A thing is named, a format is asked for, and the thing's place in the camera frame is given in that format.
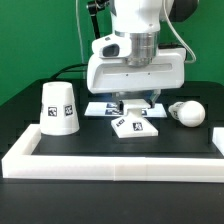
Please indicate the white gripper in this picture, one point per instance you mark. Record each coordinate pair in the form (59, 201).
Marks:
(166, 71)

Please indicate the white lamp base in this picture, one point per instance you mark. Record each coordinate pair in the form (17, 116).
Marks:
(132, 123)

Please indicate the white lamp bulb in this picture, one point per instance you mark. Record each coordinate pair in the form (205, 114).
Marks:
(190, 113)

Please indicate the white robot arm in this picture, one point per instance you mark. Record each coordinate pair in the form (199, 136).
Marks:
(131, 59)

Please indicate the white lamp shade cone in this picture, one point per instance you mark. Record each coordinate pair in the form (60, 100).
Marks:
(58, 114)

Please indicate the white marker tag sheet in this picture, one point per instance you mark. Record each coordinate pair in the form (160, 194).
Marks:
(111, 109)

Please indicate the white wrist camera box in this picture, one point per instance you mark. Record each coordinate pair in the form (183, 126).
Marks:
(112, 46)

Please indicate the white U-shaped frame wall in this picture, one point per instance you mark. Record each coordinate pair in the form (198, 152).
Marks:
(21, 162)

